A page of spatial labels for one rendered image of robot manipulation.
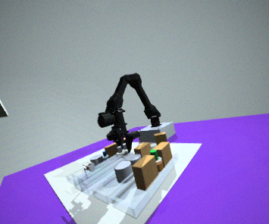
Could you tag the tan rectangular block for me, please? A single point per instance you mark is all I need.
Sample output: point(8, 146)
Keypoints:
point(164, 152)
point(145, 171)
point(143, 149)

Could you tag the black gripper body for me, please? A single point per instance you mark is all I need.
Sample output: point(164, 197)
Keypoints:
point(128, 136)

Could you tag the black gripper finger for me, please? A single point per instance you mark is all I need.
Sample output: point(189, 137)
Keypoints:
point(128, 144)
point(120, 143)

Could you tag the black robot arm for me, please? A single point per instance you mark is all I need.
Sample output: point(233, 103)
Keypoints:
point(115, 102)

